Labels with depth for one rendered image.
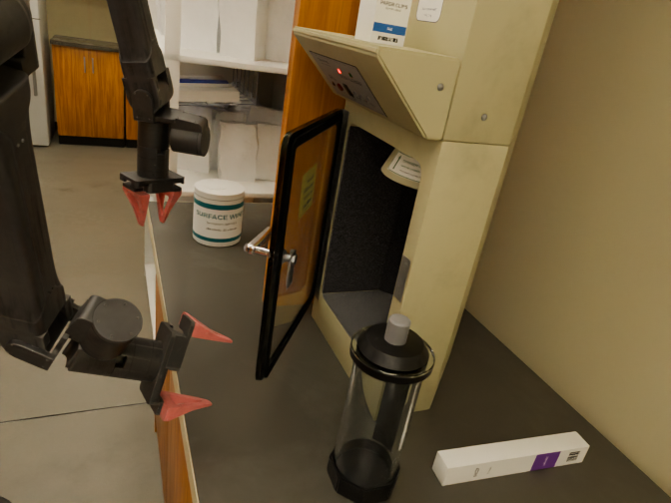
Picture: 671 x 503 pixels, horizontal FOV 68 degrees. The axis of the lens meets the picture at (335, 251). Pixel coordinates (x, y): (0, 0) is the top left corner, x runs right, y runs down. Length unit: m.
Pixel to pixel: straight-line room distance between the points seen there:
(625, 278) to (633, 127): 0.26
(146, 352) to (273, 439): 0.24
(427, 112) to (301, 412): 0.51
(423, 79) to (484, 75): 0.09
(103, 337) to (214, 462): 0.26
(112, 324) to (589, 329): 0.83
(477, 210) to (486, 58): 0.21
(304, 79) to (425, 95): 0.37
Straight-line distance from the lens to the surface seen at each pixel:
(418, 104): 0.64
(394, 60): 0.62
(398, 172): 0.80
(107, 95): 5.64
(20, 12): 0.48
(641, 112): 1.02
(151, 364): 0.73
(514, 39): 0.71
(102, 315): 0.65
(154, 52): 0.95
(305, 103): 0.98
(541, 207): 1.14
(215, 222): 1.34
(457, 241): 0.75
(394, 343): 0.63
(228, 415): 0.85
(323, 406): 0.89
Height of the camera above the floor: 1.53
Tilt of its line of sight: 24 degrees down
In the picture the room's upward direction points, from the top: 10 degrees clockwise
